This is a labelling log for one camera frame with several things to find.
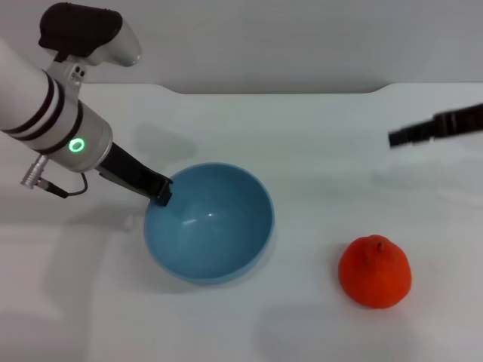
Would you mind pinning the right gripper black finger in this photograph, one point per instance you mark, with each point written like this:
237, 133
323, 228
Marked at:
445, 124

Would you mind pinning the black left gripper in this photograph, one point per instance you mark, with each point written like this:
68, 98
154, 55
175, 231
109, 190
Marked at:
117, 166

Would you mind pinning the blue ceramic bowl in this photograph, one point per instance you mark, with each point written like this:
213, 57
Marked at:
219, 241

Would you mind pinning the orange fruit with stem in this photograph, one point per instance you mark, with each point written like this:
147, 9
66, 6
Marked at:
373, 275

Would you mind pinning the left wrist camera housing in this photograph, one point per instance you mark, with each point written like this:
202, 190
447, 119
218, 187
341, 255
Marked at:
113, 37

